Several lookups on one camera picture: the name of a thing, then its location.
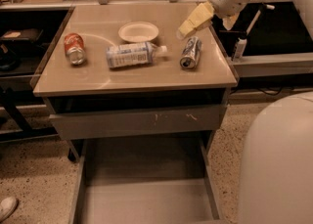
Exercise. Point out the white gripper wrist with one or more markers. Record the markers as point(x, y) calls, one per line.
point(228, 0)

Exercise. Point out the silver blue redbull can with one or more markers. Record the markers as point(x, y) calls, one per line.
point(191, 53)

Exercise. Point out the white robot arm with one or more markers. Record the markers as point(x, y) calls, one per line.
point(276, 181)

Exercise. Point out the closed grey top drawer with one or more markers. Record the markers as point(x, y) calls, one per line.
point(88, 125)

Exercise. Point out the grey drawer cabinet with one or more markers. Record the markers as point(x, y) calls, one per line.
point(94, 87)

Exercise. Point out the red coca-cola can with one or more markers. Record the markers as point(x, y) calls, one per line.
point(74, 49)

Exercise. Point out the open grey middle drawer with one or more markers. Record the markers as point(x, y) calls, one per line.
point(144, 180)

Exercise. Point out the white rod tool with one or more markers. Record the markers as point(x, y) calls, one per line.
point(262, 8)

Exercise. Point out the white paper bowl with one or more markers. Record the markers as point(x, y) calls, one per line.
point(134, 32)

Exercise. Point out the plastic bottle with blue label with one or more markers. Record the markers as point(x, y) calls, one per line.
point(134, 54)

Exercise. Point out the white sneaker shoe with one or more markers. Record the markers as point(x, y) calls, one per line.
point(7, 207)

